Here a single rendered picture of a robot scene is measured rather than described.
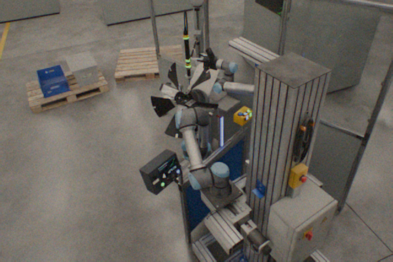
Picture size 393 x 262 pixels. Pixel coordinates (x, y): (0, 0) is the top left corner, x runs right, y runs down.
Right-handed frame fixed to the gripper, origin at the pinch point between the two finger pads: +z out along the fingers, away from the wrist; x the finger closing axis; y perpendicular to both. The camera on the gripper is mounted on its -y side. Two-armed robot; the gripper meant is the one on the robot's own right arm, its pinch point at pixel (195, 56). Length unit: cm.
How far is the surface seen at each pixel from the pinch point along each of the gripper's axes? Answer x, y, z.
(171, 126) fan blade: -20, 66, 17
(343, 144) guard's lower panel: 49, 83, -117
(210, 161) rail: -26, 82, -26
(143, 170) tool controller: -86, 42, -11
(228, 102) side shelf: 55, 80, -1
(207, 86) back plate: 29, 48, 8
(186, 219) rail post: -60, 127, -20
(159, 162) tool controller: -76, 41, -17
